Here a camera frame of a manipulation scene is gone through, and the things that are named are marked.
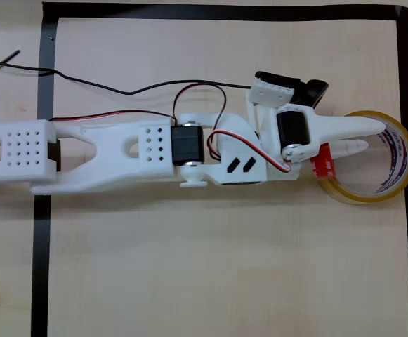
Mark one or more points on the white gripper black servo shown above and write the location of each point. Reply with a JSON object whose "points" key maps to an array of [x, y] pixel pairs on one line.
{"points": [[292, 133]]}

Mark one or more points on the small red tape roll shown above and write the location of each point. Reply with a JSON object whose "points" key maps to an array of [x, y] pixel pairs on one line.
{"points": [[323, 168]]}

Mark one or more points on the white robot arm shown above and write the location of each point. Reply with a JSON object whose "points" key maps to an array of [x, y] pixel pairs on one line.
{"points": [[102, 158]]}

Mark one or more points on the large clear tape roll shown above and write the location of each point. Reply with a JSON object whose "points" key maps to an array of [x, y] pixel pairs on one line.
{"points": [[365, 198]]}

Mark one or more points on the long horizontal black tape strip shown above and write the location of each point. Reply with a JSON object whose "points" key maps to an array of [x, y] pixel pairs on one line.
{"points": [[189, 11]]}

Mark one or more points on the grey-black vertical tape strip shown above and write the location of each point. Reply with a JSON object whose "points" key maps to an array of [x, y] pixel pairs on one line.
{"points": [[42, 263]]}

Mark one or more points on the thin metal screwdriver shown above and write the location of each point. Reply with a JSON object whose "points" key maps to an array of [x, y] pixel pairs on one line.
{"points": [[8, 56]]}

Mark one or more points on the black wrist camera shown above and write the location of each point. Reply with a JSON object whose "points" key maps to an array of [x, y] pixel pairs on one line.
{"points": [[312, 91]]}

